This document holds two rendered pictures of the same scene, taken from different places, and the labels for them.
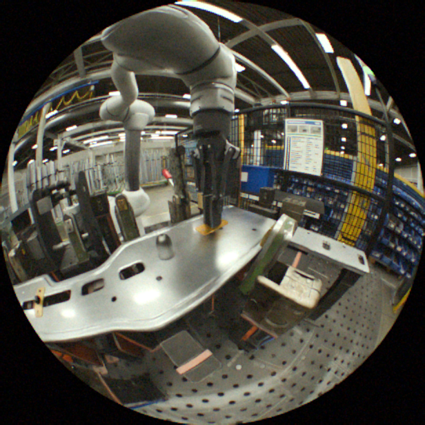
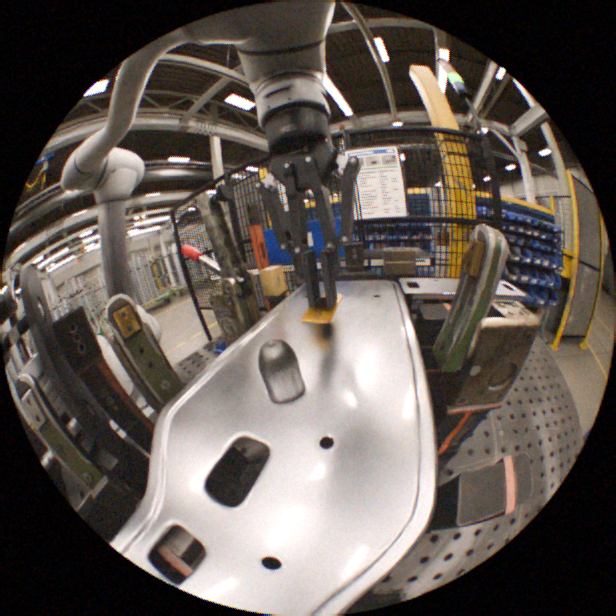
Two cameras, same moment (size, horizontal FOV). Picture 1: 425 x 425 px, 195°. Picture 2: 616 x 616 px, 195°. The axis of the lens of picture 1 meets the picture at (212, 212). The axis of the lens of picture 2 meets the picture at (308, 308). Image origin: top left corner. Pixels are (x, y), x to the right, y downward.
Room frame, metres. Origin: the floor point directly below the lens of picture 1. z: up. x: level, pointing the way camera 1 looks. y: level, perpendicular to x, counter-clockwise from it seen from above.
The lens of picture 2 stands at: (0.07, 0.11, 1.12)
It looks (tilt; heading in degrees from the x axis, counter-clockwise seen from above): 23 degrees down; 337
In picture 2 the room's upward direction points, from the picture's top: 9 degrees counter-clockwise
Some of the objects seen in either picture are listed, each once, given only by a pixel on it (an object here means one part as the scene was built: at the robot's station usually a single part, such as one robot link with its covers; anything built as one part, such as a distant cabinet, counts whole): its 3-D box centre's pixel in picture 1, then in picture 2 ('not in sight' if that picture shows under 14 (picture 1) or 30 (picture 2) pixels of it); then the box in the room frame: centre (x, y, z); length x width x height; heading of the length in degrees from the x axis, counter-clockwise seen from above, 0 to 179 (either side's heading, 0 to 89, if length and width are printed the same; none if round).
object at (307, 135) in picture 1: (303, 145); (376, 181); (0.57, -0.47, 1.30); 0.23 x 0.02 x 0.31; 43
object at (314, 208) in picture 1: (242, 189); (304, 261); (0.71, -0.18, 1.02); 0.90 x 0.22 x 0.03; 43
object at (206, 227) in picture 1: (212, 223); (323, 303); (0.27, 0.00, 1.02); 0.08 x 0.04 x 0.01; 133
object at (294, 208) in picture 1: (283, 243); (397, 311); (0.36, -0.29, 0.88); 0.08 x 0.08 x 0.36; 43
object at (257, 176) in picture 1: (245, 176); (305, 240); (0.70, -0.19, 1.10); 0.30 x 0.17 x 0.13; 52
